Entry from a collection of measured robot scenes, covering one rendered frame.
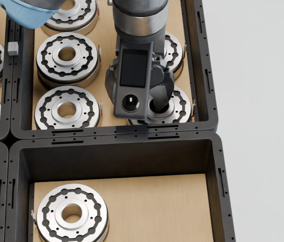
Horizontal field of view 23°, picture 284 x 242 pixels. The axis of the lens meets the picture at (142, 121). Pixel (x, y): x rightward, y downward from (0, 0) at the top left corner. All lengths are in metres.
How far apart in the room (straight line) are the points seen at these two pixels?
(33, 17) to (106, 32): 0.29
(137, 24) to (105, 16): 0.35
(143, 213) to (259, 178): 0.27
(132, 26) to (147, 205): 0.28
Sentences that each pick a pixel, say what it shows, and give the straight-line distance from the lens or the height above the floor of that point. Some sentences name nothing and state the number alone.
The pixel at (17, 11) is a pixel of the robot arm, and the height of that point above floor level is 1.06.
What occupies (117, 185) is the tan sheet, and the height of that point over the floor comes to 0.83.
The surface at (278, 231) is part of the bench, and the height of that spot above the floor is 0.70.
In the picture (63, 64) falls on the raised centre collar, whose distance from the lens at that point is 1.15.
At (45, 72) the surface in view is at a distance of 1.15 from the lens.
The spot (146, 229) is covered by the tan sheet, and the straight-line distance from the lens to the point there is 1.03.
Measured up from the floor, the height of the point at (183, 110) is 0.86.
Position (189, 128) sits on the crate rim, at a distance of 1.00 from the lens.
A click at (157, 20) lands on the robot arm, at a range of 0.92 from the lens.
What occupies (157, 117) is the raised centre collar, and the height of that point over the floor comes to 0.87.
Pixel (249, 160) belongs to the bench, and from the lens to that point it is 1.25.
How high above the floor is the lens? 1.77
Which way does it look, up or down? 57 degrees down
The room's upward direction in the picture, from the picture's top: straight up
